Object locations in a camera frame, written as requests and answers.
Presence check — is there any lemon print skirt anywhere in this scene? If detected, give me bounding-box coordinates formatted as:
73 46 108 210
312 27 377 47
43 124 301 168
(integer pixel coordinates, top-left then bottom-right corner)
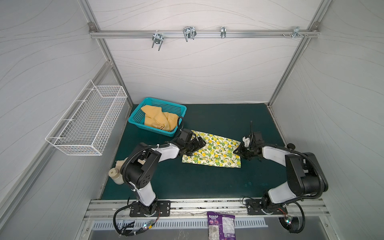
182 131 241 168

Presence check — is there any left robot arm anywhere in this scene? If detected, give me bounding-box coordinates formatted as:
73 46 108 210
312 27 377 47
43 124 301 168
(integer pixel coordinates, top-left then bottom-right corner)
121 129 207 215

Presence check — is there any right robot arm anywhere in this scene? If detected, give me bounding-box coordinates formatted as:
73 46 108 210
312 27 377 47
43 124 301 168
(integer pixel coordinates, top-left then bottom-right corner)
234 132 329 215

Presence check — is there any teal plastic basket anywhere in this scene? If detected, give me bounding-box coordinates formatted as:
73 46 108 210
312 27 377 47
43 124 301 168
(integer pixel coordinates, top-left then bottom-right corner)
129 98 187 137

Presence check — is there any tan yellow skirt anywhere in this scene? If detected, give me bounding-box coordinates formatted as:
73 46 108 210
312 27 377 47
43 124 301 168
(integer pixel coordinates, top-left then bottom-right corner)
141 105 179 132

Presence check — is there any beige knit glove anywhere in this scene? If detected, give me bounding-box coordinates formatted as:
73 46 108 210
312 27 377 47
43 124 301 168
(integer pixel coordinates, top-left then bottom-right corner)
115 159 127 172

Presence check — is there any purple snack bag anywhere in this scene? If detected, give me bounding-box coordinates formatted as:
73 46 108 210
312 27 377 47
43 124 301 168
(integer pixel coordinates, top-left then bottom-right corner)
207 212 236 240

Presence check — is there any cream bottle left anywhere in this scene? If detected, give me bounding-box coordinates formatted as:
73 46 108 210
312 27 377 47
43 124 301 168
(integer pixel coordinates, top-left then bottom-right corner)
108 168 124 185

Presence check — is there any metal u-bolt clamp left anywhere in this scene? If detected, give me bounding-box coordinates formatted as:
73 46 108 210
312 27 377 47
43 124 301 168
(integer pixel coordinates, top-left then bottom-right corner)
152 33 164 51

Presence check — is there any metal u-bolt clamp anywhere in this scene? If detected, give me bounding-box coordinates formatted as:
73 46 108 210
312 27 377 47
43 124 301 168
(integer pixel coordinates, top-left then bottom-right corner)
183 26 197 42
152 33 164 51

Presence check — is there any metal u-bolt clamp middle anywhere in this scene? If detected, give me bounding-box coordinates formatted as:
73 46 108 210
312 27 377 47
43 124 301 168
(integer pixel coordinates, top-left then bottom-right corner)
183 26 197 42

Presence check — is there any small metal hook clamp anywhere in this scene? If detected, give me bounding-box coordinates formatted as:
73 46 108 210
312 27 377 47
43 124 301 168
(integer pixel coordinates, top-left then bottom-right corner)
221 27 227 39

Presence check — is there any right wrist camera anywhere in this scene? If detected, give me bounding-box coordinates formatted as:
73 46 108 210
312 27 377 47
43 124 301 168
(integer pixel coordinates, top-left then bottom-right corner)
242 137 251 148

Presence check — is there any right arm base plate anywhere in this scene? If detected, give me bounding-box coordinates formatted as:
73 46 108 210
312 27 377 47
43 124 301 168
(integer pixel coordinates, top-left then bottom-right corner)
242 199 288 216

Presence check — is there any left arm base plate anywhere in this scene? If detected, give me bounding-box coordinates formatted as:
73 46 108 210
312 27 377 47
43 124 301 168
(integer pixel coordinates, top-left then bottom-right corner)
130 200 171 218

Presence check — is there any aluminium front rail frame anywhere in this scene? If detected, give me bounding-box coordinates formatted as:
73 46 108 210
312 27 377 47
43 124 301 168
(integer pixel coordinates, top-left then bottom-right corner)
84 197 331 220

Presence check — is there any right base cable bundle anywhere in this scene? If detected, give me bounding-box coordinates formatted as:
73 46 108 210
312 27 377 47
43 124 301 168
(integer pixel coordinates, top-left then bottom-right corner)
277 200 306 234

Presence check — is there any base cable bundle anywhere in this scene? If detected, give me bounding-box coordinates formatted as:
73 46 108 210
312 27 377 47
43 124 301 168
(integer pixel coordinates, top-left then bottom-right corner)
277 200 306 234
112 202 161 238

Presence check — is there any left base cable bundle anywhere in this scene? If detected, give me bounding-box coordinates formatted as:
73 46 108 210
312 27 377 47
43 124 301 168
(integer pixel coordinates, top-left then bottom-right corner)
112 202 161 238

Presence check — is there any white wire basket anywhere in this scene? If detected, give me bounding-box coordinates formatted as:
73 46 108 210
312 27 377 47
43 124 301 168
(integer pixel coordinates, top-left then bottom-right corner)
46 80 127 156

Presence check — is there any metal bracket right end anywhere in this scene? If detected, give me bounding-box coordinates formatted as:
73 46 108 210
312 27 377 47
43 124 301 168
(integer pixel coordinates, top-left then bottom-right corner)
282 27 309 39

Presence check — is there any aluminium crossbar rail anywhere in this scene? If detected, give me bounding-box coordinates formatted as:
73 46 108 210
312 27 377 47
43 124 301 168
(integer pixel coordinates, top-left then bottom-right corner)
90 29 320 39

